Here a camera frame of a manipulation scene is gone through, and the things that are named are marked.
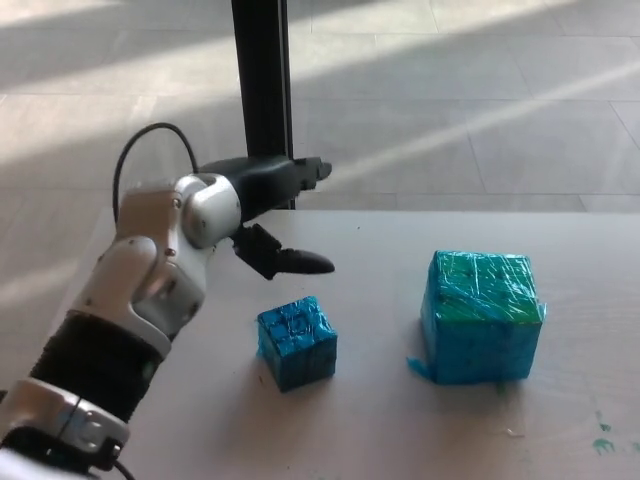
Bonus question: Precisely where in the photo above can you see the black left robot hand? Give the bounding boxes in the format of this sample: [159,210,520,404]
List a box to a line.
[199,155,337,282]

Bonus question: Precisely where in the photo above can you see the black vertical window post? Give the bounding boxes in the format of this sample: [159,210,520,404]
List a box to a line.
[230,0,297,212]

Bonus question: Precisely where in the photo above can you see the big blue foil-wrapped cube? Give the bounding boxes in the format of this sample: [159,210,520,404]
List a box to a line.
[405,249,548,387]

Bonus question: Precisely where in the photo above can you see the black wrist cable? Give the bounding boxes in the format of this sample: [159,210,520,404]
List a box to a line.
[112,122,202,222]

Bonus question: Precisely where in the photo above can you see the small blue foil-wrapped cube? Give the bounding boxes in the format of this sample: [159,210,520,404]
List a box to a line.
[255,295,339,394]

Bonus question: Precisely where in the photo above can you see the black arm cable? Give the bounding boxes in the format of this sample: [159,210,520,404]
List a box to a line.
[74,438,137,480]

